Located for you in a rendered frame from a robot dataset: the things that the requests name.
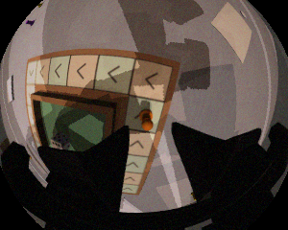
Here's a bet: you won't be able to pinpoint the brown game pawn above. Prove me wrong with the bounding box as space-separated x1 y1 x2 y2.
139 110 153 130

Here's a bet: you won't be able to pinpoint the brown board game track with arrow squares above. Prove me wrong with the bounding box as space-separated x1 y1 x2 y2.
26 49 181 196

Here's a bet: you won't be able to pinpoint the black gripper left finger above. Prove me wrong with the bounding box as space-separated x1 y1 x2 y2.
37 126 130 212

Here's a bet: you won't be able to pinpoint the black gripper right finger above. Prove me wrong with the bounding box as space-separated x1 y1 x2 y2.
171 122 262 203

